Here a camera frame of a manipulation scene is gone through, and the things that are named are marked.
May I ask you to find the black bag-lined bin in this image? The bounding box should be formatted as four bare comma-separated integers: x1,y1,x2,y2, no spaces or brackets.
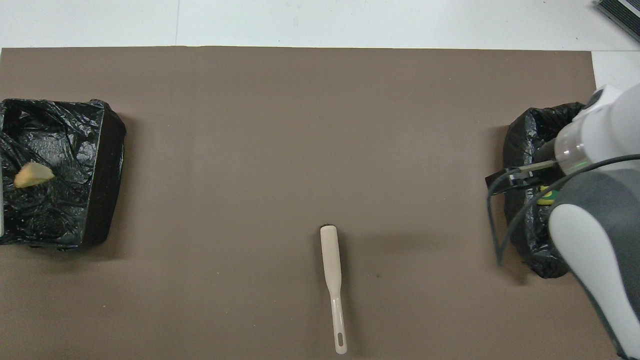
502,102,587,279
0,98,127,249

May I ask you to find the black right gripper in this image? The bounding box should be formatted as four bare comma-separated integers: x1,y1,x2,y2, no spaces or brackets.
485,139,568,191

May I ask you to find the brown paper table mat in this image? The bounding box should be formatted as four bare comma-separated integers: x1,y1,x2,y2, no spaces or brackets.
0,46,628,360

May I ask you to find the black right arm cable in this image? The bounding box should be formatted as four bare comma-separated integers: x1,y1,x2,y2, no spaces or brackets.
486,154,640,267

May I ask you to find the black ribbed object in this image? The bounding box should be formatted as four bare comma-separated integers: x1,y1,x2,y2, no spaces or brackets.
595,0,640,43

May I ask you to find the beige hand brush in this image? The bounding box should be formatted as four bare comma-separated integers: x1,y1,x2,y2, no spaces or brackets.
320,225,348,355

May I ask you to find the pale chip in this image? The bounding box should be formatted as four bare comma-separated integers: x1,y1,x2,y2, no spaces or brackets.
13,161,56,189

